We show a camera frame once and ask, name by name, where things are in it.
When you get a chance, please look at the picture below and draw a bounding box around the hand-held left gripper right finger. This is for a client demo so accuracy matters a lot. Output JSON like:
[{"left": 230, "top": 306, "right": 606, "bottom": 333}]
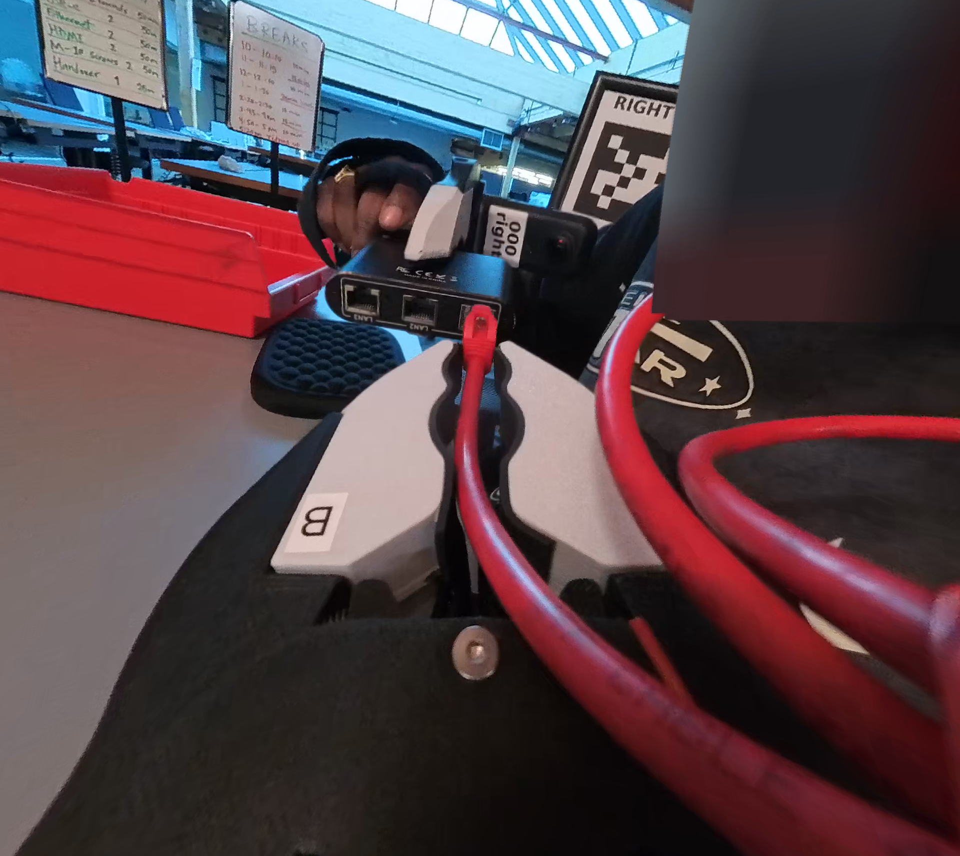
[{"left": 495, "top": 340, "right": 667, "bottom": 594}]

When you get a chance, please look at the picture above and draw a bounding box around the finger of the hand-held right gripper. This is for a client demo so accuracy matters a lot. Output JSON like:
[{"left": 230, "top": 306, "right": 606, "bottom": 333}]
[{"left": 403, "top": 184, "right": 483, "bottom": 263}]

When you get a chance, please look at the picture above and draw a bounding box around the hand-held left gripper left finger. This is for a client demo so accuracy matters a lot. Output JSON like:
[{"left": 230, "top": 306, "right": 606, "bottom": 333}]
[{"left": 268, "top": 342, "right": 460, "bottom": 602}]

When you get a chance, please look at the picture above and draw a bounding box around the black ethernet switch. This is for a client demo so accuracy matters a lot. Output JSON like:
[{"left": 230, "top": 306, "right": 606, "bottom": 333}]
[{"left": 324, "top": 241, "right": 520, "bottom": 344}]

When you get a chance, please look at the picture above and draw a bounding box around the red ethernet cable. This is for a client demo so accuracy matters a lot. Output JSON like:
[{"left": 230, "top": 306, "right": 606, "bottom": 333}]
[{"left": 453, "top": 293, "right": 960, "bottom": 856}]

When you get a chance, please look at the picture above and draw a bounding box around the red plastic bin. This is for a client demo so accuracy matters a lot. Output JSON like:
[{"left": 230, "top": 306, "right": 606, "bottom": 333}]
[{"left": 0, "top": 160, "right": 336, "bottom": 339}]

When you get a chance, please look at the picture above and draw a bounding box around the person's right forearm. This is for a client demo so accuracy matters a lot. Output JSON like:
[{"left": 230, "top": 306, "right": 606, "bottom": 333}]
[{"left": 577, "top": 184, "right": 665, "bottom": 377}]

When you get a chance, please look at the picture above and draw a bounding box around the person's right hand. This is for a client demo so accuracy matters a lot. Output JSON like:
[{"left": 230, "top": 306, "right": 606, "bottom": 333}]
[{"left": 315, "top": 154, "right": 438, "bottom": 258}]

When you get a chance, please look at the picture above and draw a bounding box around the black framed tag sign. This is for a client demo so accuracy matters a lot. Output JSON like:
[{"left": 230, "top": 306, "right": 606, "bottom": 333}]
[{"left": 549, "top": 71, "right": 680, "bottom": 232}]

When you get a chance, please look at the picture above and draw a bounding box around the black textured wrist pad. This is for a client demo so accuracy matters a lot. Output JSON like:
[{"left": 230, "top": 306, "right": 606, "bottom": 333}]
[{"left": 249, "top": 317, "right": 408, "bottom": 420}]

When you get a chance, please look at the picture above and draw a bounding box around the wooden background desk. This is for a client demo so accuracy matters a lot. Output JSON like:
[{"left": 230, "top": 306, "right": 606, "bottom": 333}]
[{"left": 159, "top": 157, "right": 320, "bottom": 204}]

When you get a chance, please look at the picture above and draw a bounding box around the handwritten sign board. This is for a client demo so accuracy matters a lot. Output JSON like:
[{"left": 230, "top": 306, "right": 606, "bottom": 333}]
[
  {"left": 225, "top": 0, "right": 326, "bottom": 197},
  {"left": 26, "top": 0, "right": 169, "bottom": 183}
]

